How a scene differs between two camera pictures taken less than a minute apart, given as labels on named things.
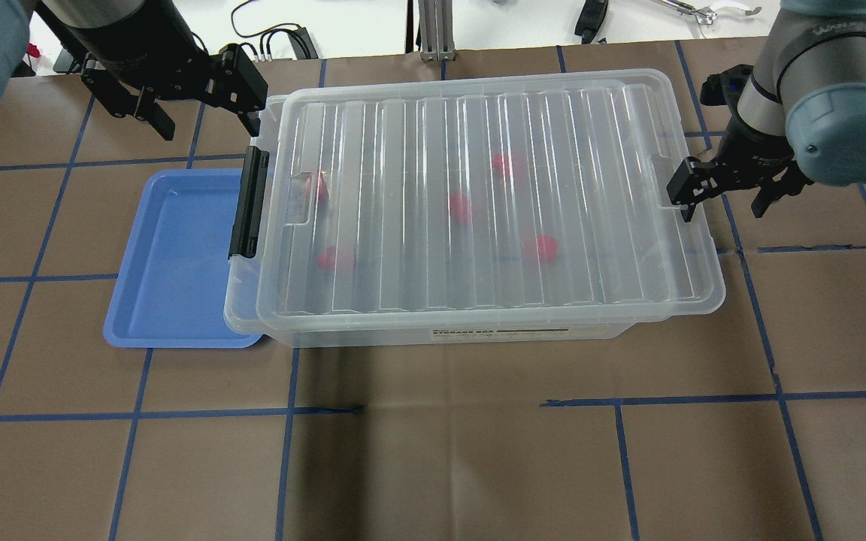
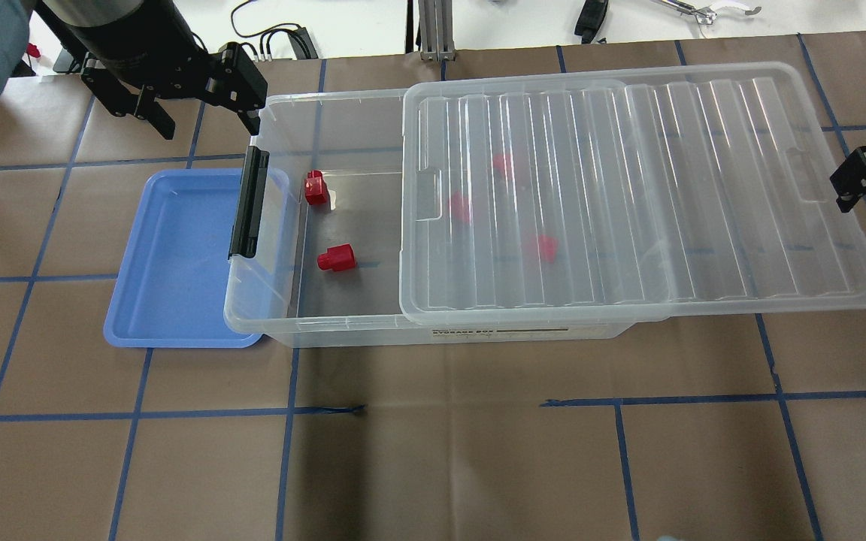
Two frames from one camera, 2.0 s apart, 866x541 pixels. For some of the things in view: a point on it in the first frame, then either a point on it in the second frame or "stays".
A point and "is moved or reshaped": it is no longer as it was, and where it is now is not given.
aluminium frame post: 436,27 stays
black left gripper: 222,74 stays
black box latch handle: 246,224 stays
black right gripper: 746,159 → 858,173
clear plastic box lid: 407,198 is moved or reshaped
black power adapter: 302,44 stays
